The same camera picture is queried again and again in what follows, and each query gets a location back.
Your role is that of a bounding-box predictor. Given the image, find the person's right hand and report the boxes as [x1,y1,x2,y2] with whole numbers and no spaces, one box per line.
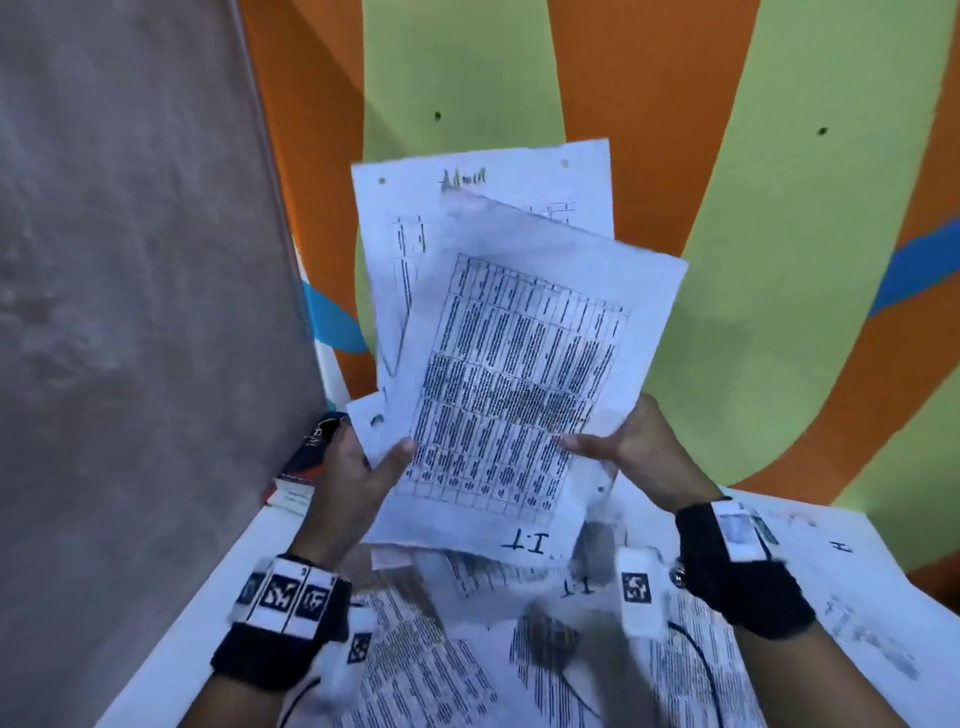
[560,393,733,515]

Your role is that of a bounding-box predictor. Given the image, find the person's left hand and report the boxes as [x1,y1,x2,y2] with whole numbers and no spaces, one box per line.
[299,423,418,569]

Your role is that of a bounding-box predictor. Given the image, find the gathered paper stack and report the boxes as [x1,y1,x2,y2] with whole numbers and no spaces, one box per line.
[348,138,690,564]

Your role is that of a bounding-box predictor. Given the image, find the printed sheets spread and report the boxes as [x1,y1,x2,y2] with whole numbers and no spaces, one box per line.
[262,487,924,728]

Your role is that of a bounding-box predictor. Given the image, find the person's right forearm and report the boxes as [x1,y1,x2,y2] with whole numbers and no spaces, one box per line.
[731,622,886,728]

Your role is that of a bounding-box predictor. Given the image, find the person's left forearm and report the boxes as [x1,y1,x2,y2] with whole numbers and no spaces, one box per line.
[179,667,301,728]

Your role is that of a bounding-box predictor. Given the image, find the white book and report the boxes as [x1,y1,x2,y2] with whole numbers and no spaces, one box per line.
[262,479,316,519]

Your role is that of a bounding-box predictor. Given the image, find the dark paperback book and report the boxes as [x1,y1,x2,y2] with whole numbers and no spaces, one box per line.
[273,416,354,489]

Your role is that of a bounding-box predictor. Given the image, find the grey partition board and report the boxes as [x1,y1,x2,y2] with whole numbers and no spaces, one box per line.
[0,0,331,728]

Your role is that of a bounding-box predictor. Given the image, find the white wrist camera unit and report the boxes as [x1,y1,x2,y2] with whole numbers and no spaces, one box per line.
[318,603,380,706]
[616,547,673,639]

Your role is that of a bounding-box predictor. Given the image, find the black camera cable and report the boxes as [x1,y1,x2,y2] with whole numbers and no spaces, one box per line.
[281,674,324,728]
[667,620,725,728]

